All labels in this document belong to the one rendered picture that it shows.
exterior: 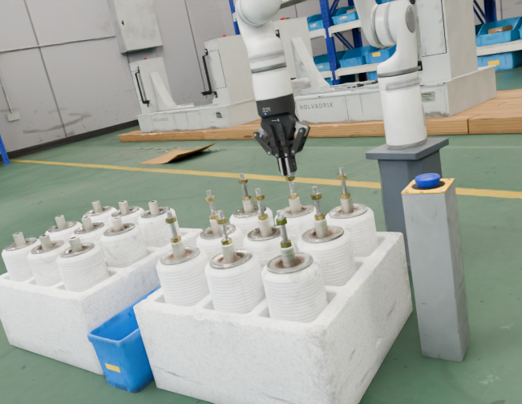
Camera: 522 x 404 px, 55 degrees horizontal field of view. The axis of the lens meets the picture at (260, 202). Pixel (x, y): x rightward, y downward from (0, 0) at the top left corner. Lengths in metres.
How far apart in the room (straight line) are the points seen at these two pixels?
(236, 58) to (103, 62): 3.65
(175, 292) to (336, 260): 0.29
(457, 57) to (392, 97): 1.80
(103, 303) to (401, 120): 0.78
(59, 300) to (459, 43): 2.45
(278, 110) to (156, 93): 4.49
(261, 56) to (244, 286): 0.42
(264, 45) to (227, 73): 3.29
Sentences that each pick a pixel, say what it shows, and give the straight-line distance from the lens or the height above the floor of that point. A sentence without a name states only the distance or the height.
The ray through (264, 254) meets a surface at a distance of 0.92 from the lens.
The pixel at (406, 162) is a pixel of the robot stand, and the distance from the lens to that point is 1.21.
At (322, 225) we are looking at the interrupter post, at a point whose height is 0.27.
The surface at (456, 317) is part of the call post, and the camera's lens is 0.93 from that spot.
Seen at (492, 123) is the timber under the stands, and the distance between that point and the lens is 2.72.
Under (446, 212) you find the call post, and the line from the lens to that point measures 0.85.
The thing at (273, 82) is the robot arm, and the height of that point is 0.52.
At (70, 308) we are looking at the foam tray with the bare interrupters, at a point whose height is 0.16.
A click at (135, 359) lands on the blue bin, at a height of 0.07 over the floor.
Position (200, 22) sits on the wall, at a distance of 8.61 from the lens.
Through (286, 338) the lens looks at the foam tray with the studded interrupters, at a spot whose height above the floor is 0.17.
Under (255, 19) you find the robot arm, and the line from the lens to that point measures 0.96.
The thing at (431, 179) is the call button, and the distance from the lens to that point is 0.86.
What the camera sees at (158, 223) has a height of 0.24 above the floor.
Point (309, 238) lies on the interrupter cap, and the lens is 0.88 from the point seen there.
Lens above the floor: 0.57
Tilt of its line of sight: 16 degrees down
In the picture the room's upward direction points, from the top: 12 degrees counter-clockwise
